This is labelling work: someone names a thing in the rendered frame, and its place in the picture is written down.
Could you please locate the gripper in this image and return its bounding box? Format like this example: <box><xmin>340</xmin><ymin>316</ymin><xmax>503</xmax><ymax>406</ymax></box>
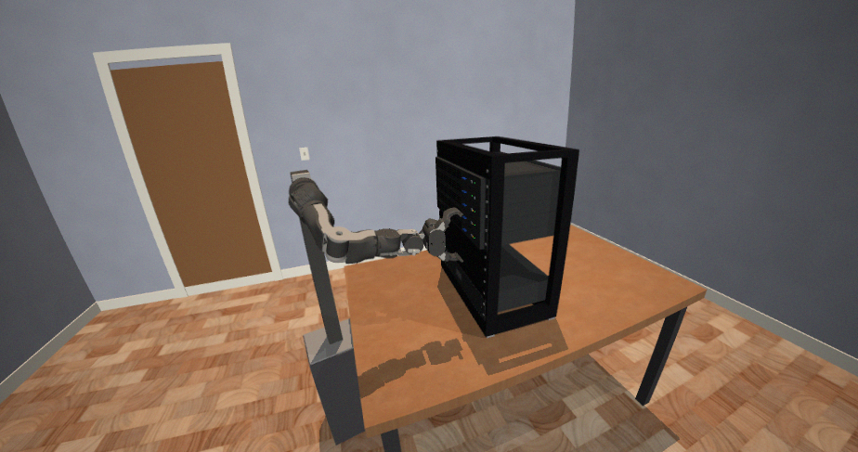
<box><xmin>418</xmin><ymin>208</ymin><xmax>463</xmax><ymax>262</ymax></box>

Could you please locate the black server rack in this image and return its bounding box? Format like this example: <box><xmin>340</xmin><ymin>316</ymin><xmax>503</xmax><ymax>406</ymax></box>
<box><xmin>435</xmin><ymin>136</ymin><xmax>579</xmax><ymax>338</ymax></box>

